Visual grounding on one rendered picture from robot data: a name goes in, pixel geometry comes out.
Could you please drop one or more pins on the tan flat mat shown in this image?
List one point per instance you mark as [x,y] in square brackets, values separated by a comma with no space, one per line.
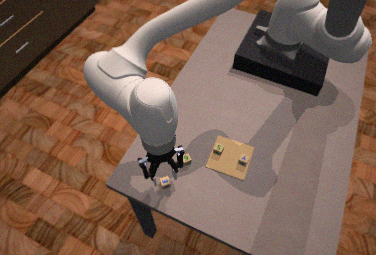
[227,163]

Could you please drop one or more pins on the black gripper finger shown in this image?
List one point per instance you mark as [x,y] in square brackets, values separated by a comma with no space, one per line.
[152,171]
[175,166]

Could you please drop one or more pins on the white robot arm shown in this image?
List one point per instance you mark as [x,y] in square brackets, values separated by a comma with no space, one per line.
[152,110]

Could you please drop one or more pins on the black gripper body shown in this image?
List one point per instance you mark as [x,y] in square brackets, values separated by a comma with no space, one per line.
[160,158]

